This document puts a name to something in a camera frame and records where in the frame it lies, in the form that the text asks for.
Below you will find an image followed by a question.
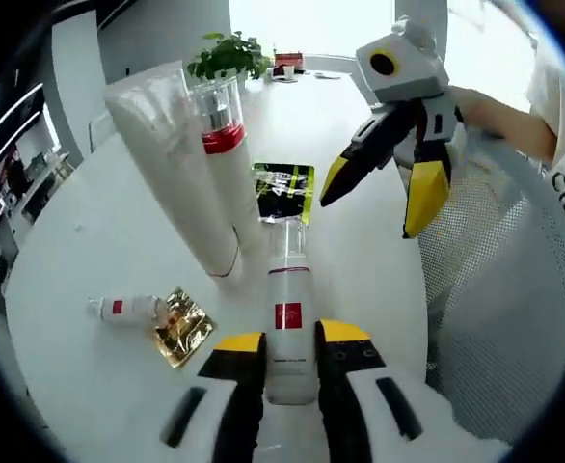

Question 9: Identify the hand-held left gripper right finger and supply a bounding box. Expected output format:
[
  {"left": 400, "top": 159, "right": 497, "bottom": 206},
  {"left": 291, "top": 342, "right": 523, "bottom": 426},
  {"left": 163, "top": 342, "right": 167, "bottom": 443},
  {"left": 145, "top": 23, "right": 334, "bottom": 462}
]
[{"left": 314, "top": 318, "right": 457, "bottom": 463}]

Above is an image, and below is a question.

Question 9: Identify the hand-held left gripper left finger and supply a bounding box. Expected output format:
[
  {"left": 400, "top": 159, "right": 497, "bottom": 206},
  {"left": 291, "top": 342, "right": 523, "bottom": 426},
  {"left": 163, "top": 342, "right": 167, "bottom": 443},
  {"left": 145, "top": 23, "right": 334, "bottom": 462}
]
[{"left": 159, "top": 331, "right": 268, "bottom": 463}]

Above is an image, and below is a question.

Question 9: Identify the small white skincare bottle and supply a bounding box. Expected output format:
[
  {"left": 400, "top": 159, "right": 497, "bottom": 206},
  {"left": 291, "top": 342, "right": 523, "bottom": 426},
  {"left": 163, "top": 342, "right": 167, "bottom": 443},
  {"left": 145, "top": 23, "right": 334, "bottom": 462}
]
[
  {"left": 87, "top": 293, "right": 168, "bottom": 329},
  {"left": 264, "top": 224, "right": 317, "bottom": 406}
]

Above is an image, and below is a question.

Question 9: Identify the gold foil skincare sachet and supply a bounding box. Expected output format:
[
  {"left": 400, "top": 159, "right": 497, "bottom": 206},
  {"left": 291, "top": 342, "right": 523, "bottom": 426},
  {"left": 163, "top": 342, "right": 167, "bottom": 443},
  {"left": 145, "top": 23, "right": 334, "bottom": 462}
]
[{"left": 152, "top": 287, "right": 216, "bottom": 370}]

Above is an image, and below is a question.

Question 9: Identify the black green skincare sachet pack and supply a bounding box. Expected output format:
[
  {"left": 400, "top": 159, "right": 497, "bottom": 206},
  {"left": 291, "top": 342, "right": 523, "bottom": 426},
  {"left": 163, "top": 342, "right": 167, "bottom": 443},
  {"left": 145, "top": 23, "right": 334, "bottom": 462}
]
[{"left": 252, "top": 162, "right": 316, "bottom": 226}]

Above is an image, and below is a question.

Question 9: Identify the white red-collared skincare pump bottle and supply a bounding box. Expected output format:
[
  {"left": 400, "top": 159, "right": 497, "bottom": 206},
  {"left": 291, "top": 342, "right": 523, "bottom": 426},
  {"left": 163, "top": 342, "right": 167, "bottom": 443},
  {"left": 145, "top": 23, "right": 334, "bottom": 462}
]
[{"left": 188, "top": 76, "right": 264, "bottom": 252}]

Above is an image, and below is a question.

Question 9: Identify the large white skincare tube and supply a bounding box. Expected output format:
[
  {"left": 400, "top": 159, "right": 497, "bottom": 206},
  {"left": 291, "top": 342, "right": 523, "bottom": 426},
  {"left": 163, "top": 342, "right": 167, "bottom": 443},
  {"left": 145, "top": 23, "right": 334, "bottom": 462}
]
[{"left": 102, "top": 67, "right": 243, "bottom": 290}]

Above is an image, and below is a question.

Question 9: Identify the red white box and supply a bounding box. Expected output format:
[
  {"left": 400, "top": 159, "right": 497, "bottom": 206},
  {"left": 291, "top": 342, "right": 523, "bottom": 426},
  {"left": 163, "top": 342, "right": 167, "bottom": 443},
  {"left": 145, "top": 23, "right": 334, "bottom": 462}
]
[{"left": 272, "top": 50, "right": 308, "bottom": 81}]

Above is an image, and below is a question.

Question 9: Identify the person's white printed shirt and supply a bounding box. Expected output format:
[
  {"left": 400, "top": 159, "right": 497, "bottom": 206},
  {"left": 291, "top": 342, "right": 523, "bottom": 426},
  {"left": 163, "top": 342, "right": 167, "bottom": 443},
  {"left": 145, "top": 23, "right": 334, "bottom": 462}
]
[{"left": 527, "top": 28, "right": 565, "bottom": 271}]

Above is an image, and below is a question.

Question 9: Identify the white mesh chair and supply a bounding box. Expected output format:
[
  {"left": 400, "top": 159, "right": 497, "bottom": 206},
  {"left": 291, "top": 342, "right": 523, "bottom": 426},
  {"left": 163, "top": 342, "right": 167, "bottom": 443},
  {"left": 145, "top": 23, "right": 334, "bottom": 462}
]
[{"left": 417, "top": 129, "right": 565, "bottom": 445}]

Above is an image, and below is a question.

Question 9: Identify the green potted plant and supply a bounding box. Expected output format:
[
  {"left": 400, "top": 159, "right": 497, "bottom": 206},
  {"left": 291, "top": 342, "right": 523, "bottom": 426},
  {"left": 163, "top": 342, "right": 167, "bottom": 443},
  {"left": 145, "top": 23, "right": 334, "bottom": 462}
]
[{"left": 187, "top": 31, "right": 274, "bottom": 81}]

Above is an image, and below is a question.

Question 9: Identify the white office chair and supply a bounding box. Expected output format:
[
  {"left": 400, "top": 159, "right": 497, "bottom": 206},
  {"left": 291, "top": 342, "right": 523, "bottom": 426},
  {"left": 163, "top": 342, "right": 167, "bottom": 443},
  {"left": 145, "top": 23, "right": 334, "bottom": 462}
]
[{"left": 88, "top": 113, "right": 120, "bottom": 153}]

